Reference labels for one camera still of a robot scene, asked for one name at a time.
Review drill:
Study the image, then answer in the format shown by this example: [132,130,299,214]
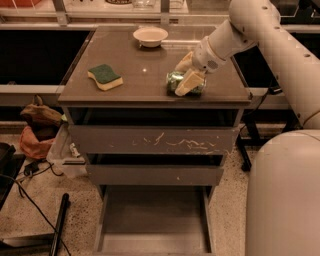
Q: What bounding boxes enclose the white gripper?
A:
[175,36,226,96]

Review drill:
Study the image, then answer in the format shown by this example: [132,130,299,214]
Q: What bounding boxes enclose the green soda can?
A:
[166,71,206,96]

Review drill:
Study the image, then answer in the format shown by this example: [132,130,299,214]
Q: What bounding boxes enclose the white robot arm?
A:
[176,0,320,256]

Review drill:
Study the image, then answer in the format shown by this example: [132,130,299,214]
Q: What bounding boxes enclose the top grey drawer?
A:
[67,106,242,155]

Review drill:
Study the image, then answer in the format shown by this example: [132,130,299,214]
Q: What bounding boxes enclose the grey drawer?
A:
[67,106,242,155]
[86,154,223,186]
[93,186,216,256]

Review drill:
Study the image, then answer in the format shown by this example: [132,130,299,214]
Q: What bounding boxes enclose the grey drawer cabinet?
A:
[57,25,252,201]

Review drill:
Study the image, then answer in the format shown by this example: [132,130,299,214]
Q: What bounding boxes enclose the middle grey drawer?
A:
[86,154,223,186]

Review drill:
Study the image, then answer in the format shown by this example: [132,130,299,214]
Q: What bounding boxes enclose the bottom grey drawer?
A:
[93,186,216,256]

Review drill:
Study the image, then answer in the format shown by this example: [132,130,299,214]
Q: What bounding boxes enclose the white bowl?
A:
[133,27,168,48]

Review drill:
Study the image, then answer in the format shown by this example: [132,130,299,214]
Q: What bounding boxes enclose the green yellow sponge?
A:
[87,64,123,91]

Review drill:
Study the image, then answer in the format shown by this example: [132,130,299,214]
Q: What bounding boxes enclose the black power adapter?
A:
[268,86,282,95]

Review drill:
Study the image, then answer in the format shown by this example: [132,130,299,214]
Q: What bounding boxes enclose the clear plastic bag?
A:
[46,124,87,178]

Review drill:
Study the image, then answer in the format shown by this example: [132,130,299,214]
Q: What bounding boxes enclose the brown cloth bag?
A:
[20,95,62,127]

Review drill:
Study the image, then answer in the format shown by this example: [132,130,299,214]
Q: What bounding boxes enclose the orange cloth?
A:
[19,126,54,160]

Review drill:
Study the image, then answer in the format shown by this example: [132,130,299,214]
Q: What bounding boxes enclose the black pole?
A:
[49,193,69,256]

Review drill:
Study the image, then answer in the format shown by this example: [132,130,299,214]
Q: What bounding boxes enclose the black table leg frame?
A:
[236,109,300,172]

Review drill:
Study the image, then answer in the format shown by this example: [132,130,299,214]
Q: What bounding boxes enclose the black floor cable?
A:
[0,161,72,256]

